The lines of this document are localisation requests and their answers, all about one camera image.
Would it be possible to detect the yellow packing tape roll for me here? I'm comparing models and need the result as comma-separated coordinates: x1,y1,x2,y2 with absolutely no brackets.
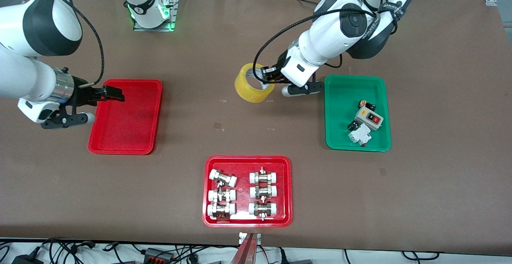
234,63,276,104

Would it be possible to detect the empty red plastic tray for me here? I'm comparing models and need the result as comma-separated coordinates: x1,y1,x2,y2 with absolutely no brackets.
88,79,164,155

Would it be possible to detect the green plastic tray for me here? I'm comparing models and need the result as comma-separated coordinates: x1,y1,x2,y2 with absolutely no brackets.
324,75,392,152

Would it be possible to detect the red tray with pipe fittings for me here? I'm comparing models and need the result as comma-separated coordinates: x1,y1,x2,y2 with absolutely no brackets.
202,155,293,228

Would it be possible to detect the white metal pipe fitting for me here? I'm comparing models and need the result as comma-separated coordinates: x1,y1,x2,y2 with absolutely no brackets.
248,202,278,221
208,188,237,203
249,184,278,200
209,169,238,188
207,203,237,220
249,167,279,185

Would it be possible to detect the white circuit breaker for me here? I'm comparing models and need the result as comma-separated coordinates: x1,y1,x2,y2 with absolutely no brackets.
347,123,373,147

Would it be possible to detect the black orange power box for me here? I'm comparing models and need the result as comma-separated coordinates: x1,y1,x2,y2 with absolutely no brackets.
143,247,176,263

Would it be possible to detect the black power adapter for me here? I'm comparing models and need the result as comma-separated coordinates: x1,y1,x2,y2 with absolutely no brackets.
11,254,45,264

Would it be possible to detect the reddish wooden beam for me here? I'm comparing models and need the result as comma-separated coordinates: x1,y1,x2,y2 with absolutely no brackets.
230,233,259,264

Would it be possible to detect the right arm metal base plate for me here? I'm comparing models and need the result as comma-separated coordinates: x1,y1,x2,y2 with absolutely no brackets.
133,0,179,32

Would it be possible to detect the grey push button switch box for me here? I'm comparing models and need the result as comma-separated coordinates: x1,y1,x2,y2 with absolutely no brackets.
354,107,385,132

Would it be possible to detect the black floor cable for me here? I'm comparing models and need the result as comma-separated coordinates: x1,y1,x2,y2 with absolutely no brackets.
39,238,97,257
401,251,441,261

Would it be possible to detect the small metal table bracket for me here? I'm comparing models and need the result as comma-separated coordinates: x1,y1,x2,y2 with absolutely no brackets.
238,232,262,246

